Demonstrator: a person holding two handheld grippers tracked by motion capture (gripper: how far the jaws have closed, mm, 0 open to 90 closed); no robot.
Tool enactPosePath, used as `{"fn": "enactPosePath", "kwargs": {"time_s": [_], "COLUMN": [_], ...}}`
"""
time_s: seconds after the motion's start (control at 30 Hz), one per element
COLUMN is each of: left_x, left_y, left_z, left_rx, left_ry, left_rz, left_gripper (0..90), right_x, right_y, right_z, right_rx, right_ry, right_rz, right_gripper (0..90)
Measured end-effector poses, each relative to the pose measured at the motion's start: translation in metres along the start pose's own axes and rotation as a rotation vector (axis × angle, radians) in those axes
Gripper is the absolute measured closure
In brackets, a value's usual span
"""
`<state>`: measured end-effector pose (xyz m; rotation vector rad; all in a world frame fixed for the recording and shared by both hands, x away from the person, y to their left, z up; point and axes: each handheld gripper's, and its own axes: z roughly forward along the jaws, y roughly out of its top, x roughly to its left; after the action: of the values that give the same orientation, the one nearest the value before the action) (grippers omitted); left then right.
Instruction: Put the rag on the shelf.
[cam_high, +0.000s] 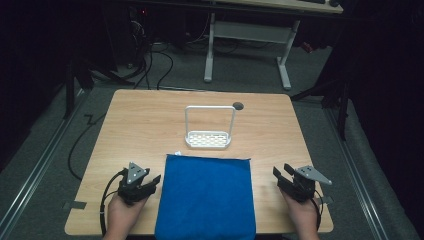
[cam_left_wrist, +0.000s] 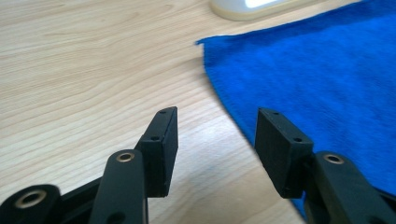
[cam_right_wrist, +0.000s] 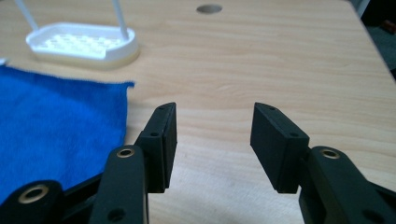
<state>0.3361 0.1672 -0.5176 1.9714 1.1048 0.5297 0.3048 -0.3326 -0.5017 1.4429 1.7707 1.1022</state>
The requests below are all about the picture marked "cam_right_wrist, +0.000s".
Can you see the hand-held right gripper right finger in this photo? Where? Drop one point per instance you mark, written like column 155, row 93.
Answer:
column 277, row 146

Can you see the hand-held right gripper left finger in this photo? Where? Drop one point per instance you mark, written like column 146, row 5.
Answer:
column 160, row 146

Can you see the blue microfibre cloth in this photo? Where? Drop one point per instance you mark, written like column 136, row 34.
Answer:
column 59, row 124

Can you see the white plastic rack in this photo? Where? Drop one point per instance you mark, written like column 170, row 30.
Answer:
column 84, row 43

